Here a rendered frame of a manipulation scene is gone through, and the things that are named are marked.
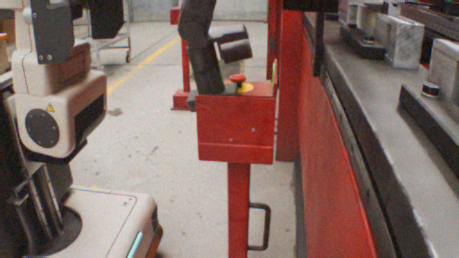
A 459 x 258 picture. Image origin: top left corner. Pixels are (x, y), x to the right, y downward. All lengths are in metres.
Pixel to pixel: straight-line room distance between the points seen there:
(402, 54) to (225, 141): 0.41
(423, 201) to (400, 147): 0.10
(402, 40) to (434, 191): 0.45
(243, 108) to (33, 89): 0.47
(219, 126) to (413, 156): 0.44
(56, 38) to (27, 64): 0.12
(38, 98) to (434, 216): 0.77
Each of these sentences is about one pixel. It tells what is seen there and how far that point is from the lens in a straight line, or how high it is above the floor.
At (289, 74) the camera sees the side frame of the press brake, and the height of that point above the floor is 0.53.
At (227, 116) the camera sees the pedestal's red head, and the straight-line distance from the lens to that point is 0.70.
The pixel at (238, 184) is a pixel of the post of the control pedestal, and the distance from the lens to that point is 0.86.
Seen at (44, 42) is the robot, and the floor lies 0.93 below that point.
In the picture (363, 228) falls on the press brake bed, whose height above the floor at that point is 0.76.
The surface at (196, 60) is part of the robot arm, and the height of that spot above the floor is 0.88.
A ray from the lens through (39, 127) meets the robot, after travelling 0.87.
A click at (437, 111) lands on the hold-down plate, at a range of 0.43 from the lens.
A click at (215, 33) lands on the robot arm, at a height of 0.93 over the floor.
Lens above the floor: 1.04
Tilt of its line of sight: 25 degrees down
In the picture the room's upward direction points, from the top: straight up
